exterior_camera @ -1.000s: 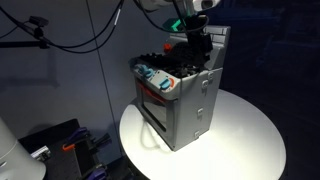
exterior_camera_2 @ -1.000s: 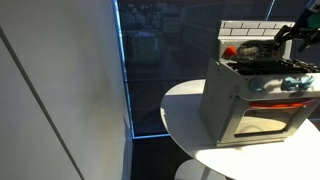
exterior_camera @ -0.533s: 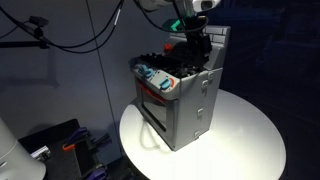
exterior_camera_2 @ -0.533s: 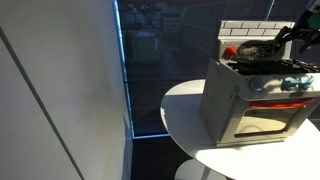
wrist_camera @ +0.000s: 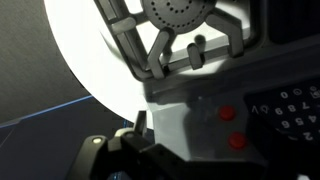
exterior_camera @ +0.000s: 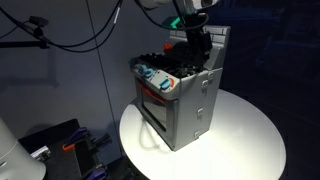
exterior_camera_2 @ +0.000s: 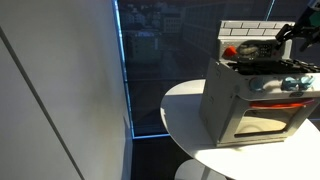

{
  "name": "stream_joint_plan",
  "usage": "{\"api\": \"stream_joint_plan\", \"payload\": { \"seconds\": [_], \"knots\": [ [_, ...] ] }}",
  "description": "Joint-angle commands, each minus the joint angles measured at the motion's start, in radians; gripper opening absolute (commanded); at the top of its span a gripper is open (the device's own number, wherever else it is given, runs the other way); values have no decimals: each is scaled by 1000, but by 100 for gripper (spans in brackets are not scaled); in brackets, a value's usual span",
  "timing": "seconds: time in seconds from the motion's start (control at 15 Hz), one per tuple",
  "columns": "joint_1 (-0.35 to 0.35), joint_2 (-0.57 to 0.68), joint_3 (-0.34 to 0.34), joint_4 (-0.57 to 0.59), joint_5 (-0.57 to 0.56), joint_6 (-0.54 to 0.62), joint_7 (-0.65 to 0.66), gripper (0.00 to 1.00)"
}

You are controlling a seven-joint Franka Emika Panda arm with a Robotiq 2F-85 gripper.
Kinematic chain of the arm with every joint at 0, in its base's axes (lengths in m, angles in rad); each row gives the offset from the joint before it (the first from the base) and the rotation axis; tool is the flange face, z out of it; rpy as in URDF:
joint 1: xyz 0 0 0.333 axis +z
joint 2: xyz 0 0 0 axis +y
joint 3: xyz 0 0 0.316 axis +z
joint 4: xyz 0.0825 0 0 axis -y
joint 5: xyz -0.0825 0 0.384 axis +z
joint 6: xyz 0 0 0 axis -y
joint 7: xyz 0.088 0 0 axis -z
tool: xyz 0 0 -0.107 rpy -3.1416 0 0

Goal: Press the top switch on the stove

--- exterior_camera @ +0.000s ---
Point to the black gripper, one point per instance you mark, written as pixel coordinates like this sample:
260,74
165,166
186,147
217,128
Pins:
199,41

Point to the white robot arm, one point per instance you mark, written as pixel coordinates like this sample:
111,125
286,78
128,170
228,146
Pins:
180,3

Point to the red round stove button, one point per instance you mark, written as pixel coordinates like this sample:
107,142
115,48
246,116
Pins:
167,47

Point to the teal plastic stove piece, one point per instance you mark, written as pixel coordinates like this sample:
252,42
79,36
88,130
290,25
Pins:
175,22

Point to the small blue stove knob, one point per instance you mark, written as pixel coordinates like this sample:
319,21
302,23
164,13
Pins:
148,73
142,69

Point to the grey toy stove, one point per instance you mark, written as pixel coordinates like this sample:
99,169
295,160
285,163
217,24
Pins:
190,110

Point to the black metal clamp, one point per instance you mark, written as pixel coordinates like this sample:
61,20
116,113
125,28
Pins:
102,139

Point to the blue spring clamp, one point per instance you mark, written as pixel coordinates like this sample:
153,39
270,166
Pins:
77,135

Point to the dark purple spring clamp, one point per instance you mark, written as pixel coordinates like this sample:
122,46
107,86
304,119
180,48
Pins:
97,174

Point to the orange tipped black clamp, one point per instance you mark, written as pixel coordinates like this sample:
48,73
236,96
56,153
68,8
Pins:
68,147

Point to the black perforated breadboard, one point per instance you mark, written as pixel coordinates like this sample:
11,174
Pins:
66,165

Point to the silver aluminium extrusion bar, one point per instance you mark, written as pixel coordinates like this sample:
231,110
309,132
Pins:
40,153

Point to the black camera on stand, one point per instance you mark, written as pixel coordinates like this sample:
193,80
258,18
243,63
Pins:
38,21

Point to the black metal base plate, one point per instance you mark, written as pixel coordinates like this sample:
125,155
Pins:
50,133

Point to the black camera stand boom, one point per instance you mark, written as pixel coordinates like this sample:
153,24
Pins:
23,44

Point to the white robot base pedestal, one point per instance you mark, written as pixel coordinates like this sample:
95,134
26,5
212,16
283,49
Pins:
16,160

